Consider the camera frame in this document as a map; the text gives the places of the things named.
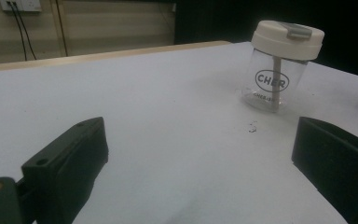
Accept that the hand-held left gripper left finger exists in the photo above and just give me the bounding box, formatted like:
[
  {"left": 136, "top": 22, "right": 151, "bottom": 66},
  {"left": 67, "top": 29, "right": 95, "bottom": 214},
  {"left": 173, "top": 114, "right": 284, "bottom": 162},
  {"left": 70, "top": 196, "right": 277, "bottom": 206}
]
[{"left": 21, "top": 117, "right": 110, "bottom": 224}]

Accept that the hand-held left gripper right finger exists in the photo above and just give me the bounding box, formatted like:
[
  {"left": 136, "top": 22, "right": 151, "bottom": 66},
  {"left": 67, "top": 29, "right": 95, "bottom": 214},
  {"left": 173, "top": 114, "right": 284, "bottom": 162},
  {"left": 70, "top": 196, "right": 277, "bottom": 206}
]
[{"left": 291, "top": 116, "right": 358, "bottom": 224}]

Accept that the clear cup with white lid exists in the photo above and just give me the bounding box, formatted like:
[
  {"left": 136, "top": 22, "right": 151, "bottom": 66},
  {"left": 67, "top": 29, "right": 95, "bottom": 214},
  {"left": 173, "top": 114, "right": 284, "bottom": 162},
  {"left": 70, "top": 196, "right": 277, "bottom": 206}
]
[{"left": 241, "top": 20, "right": 325, "bottom": 113}]

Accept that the dark curtain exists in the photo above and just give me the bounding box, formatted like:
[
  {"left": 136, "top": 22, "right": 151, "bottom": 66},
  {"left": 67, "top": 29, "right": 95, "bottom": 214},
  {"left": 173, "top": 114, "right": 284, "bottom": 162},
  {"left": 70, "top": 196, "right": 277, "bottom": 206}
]
[{"left": 173, "top": 0, "right": 358, "bottom": 80}]

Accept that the thin black wall cable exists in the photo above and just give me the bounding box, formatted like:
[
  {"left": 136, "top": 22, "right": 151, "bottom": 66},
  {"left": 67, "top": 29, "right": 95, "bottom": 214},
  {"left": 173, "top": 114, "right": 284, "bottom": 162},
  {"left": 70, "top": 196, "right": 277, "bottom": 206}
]
[{"left": 55, "top": 0, "right": 69, "bottom": 58}]

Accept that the white wall socket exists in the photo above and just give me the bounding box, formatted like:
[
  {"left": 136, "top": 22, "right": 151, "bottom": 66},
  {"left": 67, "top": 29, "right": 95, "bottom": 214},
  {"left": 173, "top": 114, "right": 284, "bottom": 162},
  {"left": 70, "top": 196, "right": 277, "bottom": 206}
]
[{"left": 0, "top": 0, "right": 43, "bottom": 13}]

